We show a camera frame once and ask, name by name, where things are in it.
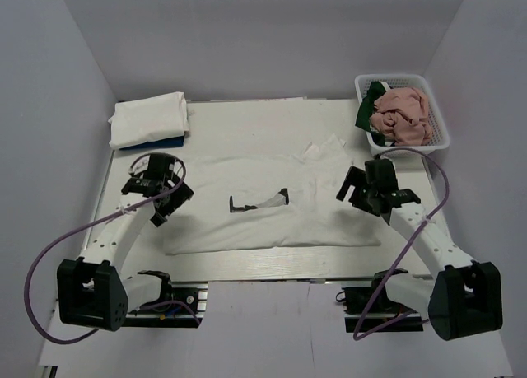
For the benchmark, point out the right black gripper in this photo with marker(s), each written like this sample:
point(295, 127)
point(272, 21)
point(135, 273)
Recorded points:
point(356, 177)

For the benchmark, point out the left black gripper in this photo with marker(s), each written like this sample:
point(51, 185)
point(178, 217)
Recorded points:
point(179, 196)

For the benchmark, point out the white printed t-shirt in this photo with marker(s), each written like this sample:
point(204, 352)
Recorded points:
point(260, 202)

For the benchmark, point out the pink t-shirt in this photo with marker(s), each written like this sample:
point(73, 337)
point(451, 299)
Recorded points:
point(402, 116)

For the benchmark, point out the dark green t-shirt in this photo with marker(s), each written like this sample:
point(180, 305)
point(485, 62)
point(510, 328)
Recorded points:
point(366, 110)

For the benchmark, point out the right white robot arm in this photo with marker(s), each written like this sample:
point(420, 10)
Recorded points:
point(431, 278)

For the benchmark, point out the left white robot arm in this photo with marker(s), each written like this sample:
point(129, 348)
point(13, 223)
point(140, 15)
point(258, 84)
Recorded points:
point(92, 291)

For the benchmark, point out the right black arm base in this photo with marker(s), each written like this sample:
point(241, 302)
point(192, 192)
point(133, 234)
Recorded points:
point(353, 297)

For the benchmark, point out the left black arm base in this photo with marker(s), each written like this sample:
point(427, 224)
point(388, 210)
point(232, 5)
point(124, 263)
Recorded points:
point(182, 308)

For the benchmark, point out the folded blue t-shirt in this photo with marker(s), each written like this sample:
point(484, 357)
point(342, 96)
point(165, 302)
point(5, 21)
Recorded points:
point(174, 142)

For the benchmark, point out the white plastic basket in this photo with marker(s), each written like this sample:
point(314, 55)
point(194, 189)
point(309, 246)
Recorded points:
point(440, 139)

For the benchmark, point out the folded white t-shirt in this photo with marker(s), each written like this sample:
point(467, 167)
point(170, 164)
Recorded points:
point(149, 120)

